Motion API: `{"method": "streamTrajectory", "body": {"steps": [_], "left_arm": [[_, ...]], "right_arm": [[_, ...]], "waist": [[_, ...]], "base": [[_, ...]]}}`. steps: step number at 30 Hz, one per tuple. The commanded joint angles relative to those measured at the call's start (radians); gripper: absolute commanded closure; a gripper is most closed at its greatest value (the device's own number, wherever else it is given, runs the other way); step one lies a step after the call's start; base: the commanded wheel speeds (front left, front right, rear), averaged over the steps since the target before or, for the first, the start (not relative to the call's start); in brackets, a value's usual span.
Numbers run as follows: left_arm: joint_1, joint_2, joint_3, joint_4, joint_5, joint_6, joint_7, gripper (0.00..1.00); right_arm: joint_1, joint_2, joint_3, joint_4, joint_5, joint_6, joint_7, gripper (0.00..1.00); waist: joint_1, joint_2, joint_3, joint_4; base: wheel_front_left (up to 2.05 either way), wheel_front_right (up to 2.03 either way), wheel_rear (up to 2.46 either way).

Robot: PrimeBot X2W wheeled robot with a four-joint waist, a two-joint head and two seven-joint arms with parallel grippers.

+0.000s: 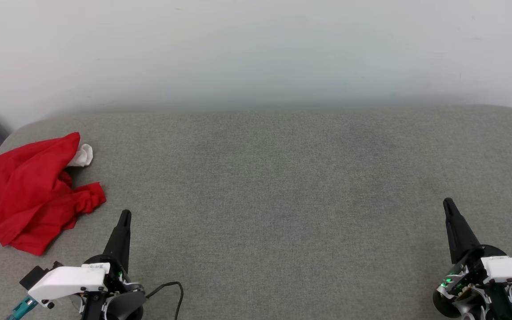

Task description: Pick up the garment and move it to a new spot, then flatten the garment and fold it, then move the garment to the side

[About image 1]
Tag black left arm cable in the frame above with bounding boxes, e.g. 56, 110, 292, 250
6, 281, 184, 320

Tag red white jersey shirt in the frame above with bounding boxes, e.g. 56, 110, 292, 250
0, 132, 107, 256

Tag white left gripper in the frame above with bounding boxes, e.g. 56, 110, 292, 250
28, 210, 145, 308

